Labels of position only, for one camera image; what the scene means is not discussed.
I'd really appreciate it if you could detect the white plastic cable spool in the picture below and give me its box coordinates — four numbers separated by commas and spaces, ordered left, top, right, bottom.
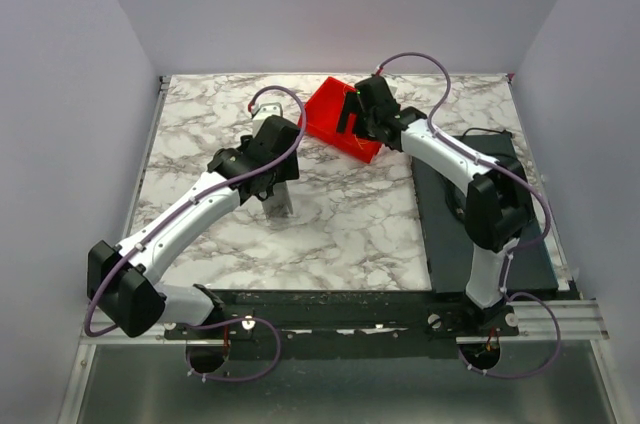
262, 182, 293, 219

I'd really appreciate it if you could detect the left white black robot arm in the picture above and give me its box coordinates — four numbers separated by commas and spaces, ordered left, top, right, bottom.
87, 115, 302, 337

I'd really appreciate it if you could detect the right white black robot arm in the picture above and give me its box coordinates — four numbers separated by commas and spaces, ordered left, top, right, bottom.
336, 75, 532, 309

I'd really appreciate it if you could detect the red plastic bin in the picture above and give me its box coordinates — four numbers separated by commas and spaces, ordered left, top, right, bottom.
305, 77, 381, 163

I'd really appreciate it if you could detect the black flat box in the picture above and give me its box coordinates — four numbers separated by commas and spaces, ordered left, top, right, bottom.
411, 158, 559, 297

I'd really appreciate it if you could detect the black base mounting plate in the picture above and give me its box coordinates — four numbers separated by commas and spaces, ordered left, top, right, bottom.
164, 290, 519, 360

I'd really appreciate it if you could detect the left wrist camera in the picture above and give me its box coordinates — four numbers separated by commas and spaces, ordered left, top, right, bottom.
250, 102, 283, 135

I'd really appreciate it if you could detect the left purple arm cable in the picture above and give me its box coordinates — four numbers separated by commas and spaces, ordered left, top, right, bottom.
83, 86, 307, 338

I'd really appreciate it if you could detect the black coiled cable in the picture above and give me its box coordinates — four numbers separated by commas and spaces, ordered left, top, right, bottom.
444, 127, 516, 218

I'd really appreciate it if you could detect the aluminium extrusion rail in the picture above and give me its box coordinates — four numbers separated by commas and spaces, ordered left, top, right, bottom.
80, 300, 609, 346

